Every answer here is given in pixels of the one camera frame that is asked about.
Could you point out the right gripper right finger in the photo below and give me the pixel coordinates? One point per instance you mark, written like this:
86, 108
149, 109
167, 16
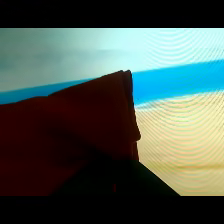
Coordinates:
140, 181

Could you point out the red garment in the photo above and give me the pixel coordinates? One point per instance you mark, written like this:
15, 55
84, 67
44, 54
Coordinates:
83, 116

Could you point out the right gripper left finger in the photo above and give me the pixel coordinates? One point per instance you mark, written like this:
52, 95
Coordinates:
96, 181

